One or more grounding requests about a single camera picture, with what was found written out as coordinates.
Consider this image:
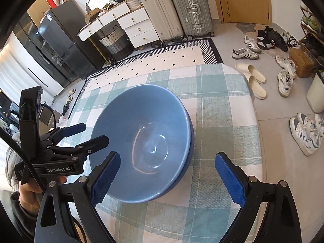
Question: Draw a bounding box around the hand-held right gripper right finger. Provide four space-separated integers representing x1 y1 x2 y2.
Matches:
215 152 303 243

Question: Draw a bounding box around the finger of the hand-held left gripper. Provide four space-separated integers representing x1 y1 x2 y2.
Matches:
47 135 110 158
42 122 87 145

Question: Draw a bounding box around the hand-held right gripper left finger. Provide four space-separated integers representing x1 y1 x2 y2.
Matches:
34 151 121 243

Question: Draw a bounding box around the blue bowl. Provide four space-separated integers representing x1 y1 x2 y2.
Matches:
90 85 191 203
152 108 195 201

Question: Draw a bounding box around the person's left forearm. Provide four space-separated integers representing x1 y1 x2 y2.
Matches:
9 191 45 243

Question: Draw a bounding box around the person's left hand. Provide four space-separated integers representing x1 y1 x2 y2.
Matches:
19 176 67 196

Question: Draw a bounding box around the person's grey jacket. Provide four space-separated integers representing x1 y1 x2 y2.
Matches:
4 145 22 191

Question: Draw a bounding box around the white curtain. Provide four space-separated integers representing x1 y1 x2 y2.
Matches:
0 34 64 113

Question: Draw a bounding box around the teal checked tablecloth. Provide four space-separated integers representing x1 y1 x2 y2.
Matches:
68 63 264 243

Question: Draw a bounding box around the white green sneaker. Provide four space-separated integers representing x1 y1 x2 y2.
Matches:
297 113 324 137
290 118 321 157

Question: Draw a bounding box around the dark grey fridge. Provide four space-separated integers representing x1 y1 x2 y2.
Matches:
35 0 107 81

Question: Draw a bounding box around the dark glass cabinet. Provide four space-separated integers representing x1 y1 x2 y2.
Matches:
13 13 86 89

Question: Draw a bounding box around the grey white woven basket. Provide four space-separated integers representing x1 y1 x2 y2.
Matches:
99 26 133 55

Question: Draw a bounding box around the cream slipper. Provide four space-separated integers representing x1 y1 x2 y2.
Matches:
247 75 267 100
235 63 266 84

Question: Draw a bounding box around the black and white patterned rug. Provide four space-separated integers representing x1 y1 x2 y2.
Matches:
78 37 224 99

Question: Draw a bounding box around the white drawer cabinet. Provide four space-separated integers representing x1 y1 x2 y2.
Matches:
117 8 160 49

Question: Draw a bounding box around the white bin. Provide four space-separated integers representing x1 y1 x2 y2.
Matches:
306 72 324 113

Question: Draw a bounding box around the white desk with drawers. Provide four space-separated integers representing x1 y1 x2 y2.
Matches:
77 2 131 42

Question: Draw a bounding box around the white black striped sneaker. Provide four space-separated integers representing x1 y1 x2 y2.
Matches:
244 35 262 54
232 48 259 60

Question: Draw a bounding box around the brown cardboard box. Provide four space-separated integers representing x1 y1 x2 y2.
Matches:
289 48 315 78

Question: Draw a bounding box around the beige suitcase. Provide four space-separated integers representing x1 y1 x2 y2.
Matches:
138 0 184 42

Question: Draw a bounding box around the black and white sneaker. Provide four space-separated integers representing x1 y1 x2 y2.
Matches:
257 29 276 50

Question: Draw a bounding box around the white grey sneaker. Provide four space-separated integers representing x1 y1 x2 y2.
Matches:
280 32 301 49

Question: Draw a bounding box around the grey doormat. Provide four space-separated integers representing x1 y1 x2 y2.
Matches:
236 22 257 35

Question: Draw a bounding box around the silver suitcase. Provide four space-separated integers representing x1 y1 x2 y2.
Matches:
168 0 213 37

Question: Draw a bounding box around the shoe rack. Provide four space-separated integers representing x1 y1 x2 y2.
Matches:
300 5 324 57

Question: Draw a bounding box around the wooden door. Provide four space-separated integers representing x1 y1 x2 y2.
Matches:
210 0 272 24

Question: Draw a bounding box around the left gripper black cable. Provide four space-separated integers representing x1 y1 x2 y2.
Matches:
40 102 58 132

